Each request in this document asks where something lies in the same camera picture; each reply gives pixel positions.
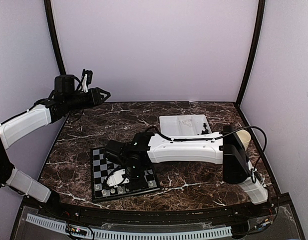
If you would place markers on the pile of white chess pieces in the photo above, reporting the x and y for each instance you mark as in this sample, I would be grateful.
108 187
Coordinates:
186 122

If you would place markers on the white slotted cable duct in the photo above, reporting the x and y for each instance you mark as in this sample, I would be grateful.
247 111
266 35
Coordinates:
95 233

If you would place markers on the left black frame post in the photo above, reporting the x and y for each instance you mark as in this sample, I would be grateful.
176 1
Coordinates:
54 36

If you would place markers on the black front rail base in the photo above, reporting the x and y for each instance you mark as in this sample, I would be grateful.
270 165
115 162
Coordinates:
247 221

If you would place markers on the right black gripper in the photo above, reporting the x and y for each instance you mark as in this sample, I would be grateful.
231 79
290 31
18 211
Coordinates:
141 183

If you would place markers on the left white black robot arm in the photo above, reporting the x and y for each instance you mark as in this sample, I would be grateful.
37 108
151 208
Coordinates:
70 93

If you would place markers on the white plastic compartment tray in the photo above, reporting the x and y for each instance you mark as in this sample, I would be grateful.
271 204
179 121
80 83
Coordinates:
169 125

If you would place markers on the black grey chessboard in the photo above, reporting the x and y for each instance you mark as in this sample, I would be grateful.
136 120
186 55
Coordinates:
101 168

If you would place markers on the right black frame post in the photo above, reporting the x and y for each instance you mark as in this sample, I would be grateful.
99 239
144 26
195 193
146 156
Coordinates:
252 52

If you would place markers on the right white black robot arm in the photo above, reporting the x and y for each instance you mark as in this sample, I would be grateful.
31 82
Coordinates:
152 147

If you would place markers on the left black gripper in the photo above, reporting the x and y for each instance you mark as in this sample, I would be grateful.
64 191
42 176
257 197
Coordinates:
95 99

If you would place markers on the cream ribbed mug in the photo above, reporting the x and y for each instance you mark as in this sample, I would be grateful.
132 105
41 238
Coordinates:
244 137

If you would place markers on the pile of black chess pieces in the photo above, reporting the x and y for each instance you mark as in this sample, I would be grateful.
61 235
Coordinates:
205 130

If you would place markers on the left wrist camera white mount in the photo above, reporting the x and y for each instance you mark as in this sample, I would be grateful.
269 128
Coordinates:
86 79

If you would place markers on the black frame post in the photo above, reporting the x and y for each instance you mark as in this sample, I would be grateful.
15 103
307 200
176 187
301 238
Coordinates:
252 52
54 36

